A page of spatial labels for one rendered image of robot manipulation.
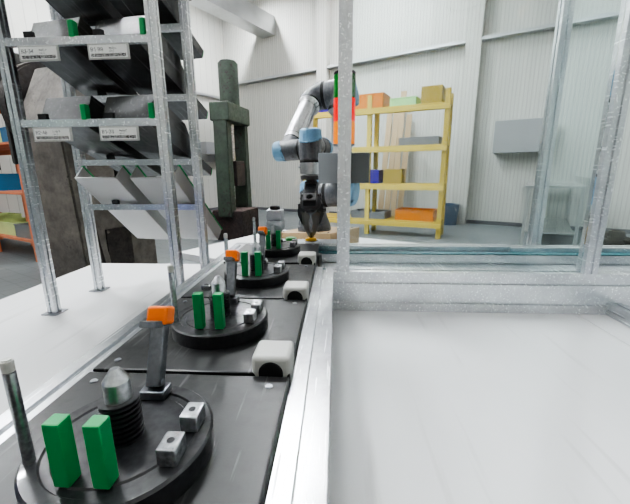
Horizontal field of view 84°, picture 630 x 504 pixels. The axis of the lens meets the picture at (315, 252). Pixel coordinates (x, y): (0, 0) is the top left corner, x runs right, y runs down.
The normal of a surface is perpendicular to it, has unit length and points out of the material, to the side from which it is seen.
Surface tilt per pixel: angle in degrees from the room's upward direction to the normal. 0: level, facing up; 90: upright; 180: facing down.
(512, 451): 0
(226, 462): 0
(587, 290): 90
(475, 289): 90
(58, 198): 93
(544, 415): 0
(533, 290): 90
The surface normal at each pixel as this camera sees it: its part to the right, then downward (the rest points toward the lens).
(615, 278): -0.06, 0.23
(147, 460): 0.00, -0.97
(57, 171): -0.29, 0.26
